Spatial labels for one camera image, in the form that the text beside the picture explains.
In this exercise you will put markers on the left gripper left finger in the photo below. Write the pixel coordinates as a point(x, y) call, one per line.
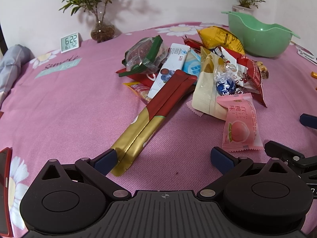
point(95, 171)

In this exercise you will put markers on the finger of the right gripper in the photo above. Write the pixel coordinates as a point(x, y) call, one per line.
point(308, 120)

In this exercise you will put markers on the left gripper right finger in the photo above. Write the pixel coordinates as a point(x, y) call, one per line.
point(231, 168)

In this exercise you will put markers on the pink peach snack packet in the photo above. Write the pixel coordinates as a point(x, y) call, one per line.
point(241, 130)

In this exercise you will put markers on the long red gold snack pack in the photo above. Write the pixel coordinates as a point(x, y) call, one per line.
point(133, 140)

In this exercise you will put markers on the red white snack bag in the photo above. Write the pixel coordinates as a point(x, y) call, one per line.
point(246, 73)

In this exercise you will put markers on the cream yellow snack pouch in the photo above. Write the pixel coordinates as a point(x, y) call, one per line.
point(205, 95)

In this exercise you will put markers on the blue candy ball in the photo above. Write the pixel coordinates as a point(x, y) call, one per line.
point(225, 85)

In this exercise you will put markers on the red snack packet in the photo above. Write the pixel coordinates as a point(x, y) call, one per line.
point(146, 80)

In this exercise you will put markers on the light blue cracker packet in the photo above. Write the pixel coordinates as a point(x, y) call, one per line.
point(192, 64)

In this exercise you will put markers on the white blue snack box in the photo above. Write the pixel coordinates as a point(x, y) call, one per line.
point(175, 61)

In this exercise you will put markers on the green clear snack bag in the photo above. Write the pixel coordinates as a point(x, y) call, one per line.
point(145, 57)

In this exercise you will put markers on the yellow chip bag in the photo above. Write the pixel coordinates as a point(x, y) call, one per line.
point(214, 36)

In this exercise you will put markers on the orange small snack packet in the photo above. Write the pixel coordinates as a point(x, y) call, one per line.
point(140, 90)

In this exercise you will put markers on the white metal clip tool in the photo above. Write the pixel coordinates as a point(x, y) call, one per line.
point(307, 55)

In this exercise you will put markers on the green plastic bowl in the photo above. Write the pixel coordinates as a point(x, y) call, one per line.
point(259, 39)

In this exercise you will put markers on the white digital clock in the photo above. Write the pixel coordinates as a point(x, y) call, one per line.
point(69, 42)

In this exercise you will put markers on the light blue folded cloth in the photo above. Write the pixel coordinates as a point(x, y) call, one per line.
point(11, 63)

